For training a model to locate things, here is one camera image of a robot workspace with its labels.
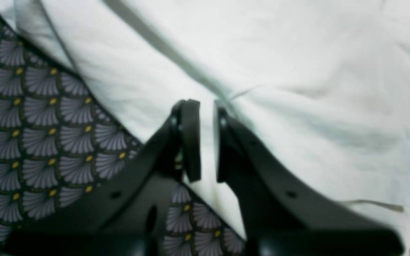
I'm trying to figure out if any white T-shirt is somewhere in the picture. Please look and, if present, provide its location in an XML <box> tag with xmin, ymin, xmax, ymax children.
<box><xmin>0</xmin><ymin>0</ymin><xmax>410</xmax><ymax>248</ymax></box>

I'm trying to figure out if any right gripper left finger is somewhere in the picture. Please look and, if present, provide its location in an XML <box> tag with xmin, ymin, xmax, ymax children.
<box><xmin>5</xmin><ymin>100</ymin><xmax>201</xmax><ymax>256</ymax></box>

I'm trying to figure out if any patterned grey fan tablecloth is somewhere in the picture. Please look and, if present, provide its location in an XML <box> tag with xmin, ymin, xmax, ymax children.
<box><xmin>0</xmin><ymin>0</ymin><xmax>248</xmax><ymax>256</ymax></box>

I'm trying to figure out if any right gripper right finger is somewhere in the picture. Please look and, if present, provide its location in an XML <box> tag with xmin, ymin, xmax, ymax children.
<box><xmin>214</xmin><ymin>101</ymin><xmax>405</xmax><ymax>256</ymax></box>

